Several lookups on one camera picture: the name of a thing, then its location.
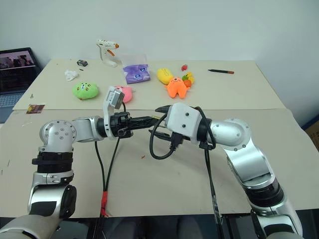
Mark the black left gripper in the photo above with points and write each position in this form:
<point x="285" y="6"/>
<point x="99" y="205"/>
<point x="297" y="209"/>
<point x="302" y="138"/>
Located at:
<point x="119" y="123"/>

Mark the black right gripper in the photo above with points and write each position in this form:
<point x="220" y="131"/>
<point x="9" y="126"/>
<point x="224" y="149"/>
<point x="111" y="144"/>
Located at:
<point x="177" y="140"/>

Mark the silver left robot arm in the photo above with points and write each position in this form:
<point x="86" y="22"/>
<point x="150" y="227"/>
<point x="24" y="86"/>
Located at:
<point x="58" y="134"/>

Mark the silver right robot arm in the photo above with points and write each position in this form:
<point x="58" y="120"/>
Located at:
<point x="249" y="154"/>

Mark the pink plush toy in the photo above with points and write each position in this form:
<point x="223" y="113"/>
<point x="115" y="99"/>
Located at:
<point x="128" y="94"/>

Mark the orange one-eyed plush toy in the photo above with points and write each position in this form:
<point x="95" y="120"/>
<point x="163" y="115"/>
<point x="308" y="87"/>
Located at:
<point x="177" y="87"/>

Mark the yellow plush toy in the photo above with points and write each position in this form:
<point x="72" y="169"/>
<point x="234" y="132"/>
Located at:
<point x="164" y="75"/>

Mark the purple plush in plastic bag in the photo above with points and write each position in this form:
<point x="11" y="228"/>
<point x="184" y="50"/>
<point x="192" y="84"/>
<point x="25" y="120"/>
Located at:
<point x="137" y="72"/>

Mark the small fruit toy bundle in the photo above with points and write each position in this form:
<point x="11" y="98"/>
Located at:
<point x="188" y="78"/>

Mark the small red toy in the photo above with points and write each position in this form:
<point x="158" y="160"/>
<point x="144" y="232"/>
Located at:
<point x="184" y="67"/>

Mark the green plush toy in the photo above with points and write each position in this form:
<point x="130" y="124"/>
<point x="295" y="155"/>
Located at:
<point x="85" y="90"/>

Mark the white glue gun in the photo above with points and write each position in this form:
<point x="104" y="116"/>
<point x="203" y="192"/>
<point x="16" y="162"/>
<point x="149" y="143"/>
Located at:
<point x="107" y="53"/>

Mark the black pen with red cap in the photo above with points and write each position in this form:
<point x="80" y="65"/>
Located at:
<point x="220" y="71"/>

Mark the small black box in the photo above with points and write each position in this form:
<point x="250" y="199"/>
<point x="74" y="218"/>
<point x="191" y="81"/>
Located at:
<point x="82" y="62"/>

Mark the crumpled white tissue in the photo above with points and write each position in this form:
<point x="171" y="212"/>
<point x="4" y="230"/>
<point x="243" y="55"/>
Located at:
<point x="70" y="75"/>

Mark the small printed card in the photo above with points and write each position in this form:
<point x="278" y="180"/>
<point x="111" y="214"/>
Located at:
<point x="35" y="108"/>

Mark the open laptop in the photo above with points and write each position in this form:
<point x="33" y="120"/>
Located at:
<point x="15" y="74"/>

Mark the cardboard box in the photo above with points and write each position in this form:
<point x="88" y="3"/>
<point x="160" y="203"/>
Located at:
<point x="313" y="135"/>

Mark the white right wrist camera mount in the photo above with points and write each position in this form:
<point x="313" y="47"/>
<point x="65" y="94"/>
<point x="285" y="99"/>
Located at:
<point x="183" y="119"/>

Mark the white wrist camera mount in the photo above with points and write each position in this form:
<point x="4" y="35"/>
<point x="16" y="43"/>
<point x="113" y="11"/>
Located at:
<point x="113" y="98"/>
<point x="183" y="119"/>

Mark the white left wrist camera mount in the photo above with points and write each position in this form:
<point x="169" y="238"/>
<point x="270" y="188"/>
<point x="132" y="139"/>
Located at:
<point x="113" y="98"/>

